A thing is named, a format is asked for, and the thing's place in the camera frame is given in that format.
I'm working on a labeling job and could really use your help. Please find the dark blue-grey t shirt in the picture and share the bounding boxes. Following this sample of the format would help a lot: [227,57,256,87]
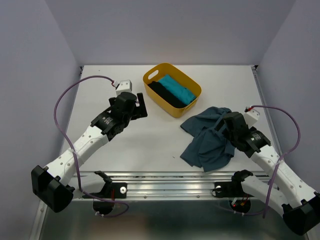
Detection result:
[180,106,235,173]

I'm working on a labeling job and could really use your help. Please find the yellow plastic basket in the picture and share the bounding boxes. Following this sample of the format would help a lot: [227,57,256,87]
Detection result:
[143,63,202,118]

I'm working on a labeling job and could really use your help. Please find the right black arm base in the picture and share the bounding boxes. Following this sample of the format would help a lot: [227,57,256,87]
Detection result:
[211,181,248,198]

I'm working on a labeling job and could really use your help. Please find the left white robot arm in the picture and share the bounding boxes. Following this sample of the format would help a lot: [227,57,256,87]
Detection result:
[31,92,148,216]

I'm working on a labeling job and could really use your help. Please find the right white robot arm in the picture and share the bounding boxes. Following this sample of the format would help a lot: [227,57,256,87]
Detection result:
[211,110,320,236]

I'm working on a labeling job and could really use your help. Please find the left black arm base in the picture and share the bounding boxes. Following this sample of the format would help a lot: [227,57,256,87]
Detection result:
[81,171,128,200]

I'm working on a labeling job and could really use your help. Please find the rolled black t shirt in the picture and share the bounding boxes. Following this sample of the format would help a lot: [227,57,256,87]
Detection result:
[148,81,187,109]

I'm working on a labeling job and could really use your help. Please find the rolled teal t shirt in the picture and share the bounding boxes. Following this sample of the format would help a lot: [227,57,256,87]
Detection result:
[158,74,196,105]

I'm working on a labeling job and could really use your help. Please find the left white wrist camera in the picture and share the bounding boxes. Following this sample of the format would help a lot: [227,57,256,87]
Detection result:
[115,79,132,96]

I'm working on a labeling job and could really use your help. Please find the aluminium right side rail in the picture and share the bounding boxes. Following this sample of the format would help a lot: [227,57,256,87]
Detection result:
[250,65,283,155]

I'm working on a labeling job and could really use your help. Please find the aluminium rail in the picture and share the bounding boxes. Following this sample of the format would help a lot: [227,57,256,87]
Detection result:
[41,170,305,201]
[250,65,283,155]

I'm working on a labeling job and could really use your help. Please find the aluminium front rail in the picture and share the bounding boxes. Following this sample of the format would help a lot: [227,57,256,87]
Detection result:
[41,170,305,201]

